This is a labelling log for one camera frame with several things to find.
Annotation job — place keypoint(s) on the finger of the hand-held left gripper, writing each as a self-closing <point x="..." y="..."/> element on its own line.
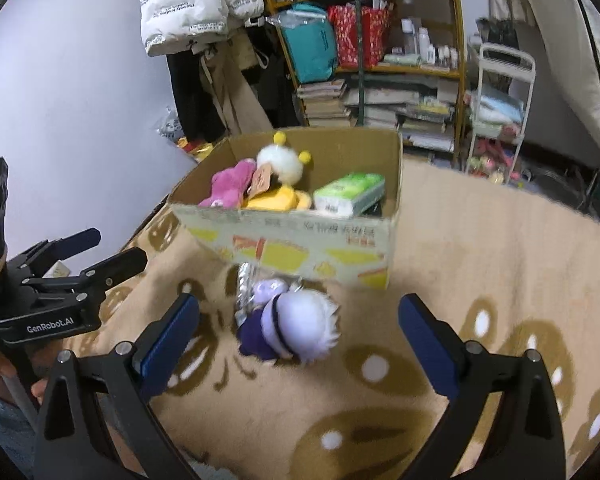
<point x="115" y="267"/>
<point x="70" y="245"/>

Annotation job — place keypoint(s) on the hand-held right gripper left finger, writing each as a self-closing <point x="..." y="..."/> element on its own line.
<point x="170" y="345"/>

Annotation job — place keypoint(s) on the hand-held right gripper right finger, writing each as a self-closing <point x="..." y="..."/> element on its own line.
<point x="425" y="345"/>

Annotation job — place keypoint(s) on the purple white-haired plush doll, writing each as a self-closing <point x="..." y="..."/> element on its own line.
<point x="300" y="320"/>

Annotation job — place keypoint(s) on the pink plush toy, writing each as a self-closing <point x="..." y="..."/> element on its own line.
<point x="230" y="182"/>

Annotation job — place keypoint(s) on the printed cardboard box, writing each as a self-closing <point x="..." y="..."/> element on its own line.
<point x="290" y="240"/>

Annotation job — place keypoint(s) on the green tissue pack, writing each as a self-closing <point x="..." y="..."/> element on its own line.
<point x="347" y="192"/>

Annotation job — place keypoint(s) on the yellow plush toy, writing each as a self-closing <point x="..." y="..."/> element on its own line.
<point x="275" y="199"/>

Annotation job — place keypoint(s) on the white fluffy plush toy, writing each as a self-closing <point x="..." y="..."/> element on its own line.
<point x="282" y="162"/>

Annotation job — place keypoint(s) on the beige patterned rug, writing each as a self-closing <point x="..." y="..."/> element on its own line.
<point x="380" y="410"/>

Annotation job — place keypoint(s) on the clear plastic packet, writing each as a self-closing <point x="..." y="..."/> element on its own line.
<point x="245" y="285"/>

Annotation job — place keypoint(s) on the person's blue jeans leg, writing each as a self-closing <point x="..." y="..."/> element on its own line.
<point x="0" y="420"/>

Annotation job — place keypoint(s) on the plastic bag with yellow items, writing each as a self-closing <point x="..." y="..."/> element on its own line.
<point x="172" y="127"/>

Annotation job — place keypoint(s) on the black hanging coat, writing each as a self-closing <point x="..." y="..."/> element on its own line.
<point x="190" y="100"/>

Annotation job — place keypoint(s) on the beige hanging trousers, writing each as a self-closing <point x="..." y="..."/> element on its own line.
<point x="235" y="95"/>

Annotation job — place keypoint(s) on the pile of papers and magazines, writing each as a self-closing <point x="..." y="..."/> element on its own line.
<point x="410" y="110"/>

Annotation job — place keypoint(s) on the dark hanging garment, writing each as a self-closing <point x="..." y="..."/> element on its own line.
<point x="275" y="90"/>

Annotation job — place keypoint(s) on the light blue folded cloth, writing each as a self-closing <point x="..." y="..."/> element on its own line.
<point x="497" y="105"/>

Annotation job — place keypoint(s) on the stack of books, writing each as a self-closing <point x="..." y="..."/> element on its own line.
<point x="325" y="105"/>

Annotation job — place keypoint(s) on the white puffer jacket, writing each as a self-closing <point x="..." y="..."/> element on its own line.
<point x="185" y="5"/>

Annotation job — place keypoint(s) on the green pole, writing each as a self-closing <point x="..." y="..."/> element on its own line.
<point x="362" y="60"/>

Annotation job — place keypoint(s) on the teal bag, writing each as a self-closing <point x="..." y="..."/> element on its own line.
<point x="310" y="45"/>

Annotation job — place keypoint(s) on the white trolley cart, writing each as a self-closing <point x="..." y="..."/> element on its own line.
<point x="505" y="52"/>

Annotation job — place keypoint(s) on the row of cosmetic bottles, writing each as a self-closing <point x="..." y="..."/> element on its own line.
<point x="422" y="40"/>

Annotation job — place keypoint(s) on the red patterned bag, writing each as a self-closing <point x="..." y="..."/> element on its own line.
<point x="355" y="35"/>

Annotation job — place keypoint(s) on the dark shopping bag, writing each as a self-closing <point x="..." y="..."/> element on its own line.
<point x="500" y="32"/>

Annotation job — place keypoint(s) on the white folded mattress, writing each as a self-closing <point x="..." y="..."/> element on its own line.
<point x="580" y="60"/>

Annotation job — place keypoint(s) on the pale patterned curtain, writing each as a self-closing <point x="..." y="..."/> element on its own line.
<point x="472" y="0"/>

